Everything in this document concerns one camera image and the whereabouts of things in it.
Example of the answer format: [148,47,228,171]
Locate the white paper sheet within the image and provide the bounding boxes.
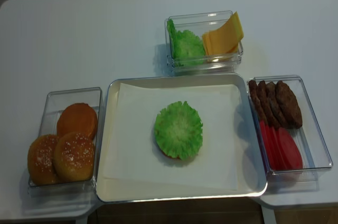
[104,84,240,190]

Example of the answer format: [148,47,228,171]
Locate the middle red tomato slice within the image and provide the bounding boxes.
[269,127,285,171]

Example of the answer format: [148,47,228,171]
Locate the plain bottom bun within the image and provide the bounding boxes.
[57,103,98,140]

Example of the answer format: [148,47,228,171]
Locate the right sesame top bun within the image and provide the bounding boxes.
[53,132,95,182]

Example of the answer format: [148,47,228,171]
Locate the clear bun container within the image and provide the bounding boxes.
[28,87,103,197]

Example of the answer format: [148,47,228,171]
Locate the green lettuce leaf on bun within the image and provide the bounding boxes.
[154,101,203,161]

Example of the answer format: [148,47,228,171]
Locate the left sesame top bun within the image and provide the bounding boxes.
[27,134,60,186]

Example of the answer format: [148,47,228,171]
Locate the clear patty tomato container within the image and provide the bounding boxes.
[247,76,333,183]

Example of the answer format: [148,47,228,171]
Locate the green lettuce leaves in container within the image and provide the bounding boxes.
[167,19,205,67]

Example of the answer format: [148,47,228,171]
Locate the red tomato slice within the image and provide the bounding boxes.
[259,120,277,170]
[269,127,285,171]
[277,127,303,170]

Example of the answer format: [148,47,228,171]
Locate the clear lettuce cheese container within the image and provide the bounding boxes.
[165,11,243,76]

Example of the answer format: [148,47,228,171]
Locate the back red tomato slice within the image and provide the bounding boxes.
[259,120,277,170]

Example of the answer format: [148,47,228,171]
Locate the front brown meat patty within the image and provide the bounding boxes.
[276,81,303,129]

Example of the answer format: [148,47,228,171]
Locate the white metal tray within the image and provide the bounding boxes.
[96,73,267,203]

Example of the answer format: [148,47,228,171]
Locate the brown meat patty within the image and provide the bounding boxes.
[276,81,303,129]
[266,82,288,128]
[248,80,268,124]
[257,80,280,129]

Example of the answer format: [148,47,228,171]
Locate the back brown meat patty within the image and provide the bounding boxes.
[248,80,268,124]

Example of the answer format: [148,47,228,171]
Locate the front red tomato slice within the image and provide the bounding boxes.
[277,127,303,170]

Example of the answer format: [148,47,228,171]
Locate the bottom bun under lettuce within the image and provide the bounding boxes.
[161,150,181,160]

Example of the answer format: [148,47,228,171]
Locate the orange cheese slices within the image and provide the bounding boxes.
[202,12,244,63]

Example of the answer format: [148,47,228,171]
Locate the sesame bun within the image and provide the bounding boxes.
[27,134,60,186]
[53,132,95,182]

